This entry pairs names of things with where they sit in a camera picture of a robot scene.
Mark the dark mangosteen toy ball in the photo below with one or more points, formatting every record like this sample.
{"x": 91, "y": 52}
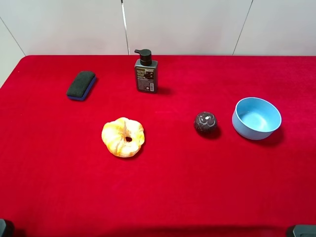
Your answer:
{"x": 205, "y": 122}

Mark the peeled orange toy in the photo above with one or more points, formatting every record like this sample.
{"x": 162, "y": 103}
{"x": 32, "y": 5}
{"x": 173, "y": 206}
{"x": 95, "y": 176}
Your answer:
{"x": 123, "y": 137}

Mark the dark grey pump bottle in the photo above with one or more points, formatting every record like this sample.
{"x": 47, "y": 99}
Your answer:
{"x": 146, "y": 72}

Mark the black blue whiteboard eraser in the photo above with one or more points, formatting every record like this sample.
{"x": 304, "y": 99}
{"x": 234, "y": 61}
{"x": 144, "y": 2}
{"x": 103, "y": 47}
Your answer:
{"x": 81, "y": 86}

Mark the light blue bowl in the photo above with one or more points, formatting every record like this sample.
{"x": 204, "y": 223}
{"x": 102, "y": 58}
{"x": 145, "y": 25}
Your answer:
{"x": 255, "y": 118}

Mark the red velvet tablecloth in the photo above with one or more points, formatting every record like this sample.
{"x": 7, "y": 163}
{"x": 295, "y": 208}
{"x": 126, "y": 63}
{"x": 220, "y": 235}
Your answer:
{"x": 58, "y": 179}

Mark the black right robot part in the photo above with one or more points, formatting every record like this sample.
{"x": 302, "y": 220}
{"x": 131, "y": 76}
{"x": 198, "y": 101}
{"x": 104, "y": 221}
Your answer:
{"x": 301, "y": 231}

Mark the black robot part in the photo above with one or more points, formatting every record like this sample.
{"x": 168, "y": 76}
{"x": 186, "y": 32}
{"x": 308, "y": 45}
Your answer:
{"x": 301, "y": 231}
{"x": 6, "y": 228}

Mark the black left robot part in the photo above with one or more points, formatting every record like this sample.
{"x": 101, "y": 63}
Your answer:
{"x": 6, "y": 228}

